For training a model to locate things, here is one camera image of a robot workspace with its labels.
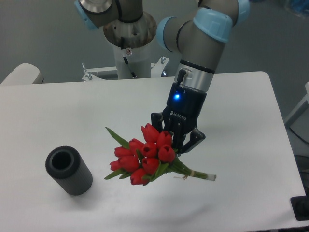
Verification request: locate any red tulip bouquet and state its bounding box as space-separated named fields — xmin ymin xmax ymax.
xmin=104 ymin=123 xmax=216 ymax=186

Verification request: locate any white furniture leg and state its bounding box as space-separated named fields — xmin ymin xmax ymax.
xmin=284 ymin=82 xmax=309 ymax=128

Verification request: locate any white pedestal base frame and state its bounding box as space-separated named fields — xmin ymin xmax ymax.
xmin=82 ymin=56 xmax=170 ymax=82

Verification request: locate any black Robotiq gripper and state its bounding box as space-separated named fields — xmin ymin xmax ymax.
xmin=151 ymin=83 xmax=207 ymax=154

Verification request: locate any black cable grommet box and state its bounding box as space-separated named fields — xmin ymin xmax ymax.
xmin=290 ymin=196 xmax=309 ymax=221

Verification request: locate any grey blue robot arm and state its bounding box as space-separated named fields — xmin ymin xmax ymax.
xmin=74 ymin=0 xmax=250 ymax=154

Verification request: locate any dark grey ribbed vase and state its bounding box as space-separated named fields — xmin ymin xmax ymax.
xmin=45 ymin=146 xmax=93 ymax=196

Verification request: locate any beige chair seat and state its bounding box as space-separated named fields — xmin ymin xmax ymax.
xmin=0 ymin=63 xmax=44 ymax=86

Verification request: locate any blue plastic object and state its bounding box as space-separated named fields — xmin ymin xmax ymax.
xmin=287 ymin=0 xmax=309 ymax=17

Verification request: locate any black gripper cable connector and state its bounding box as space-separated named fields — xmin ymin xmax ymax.
xmin=175 ymin=69 xmax=188 ymax=85

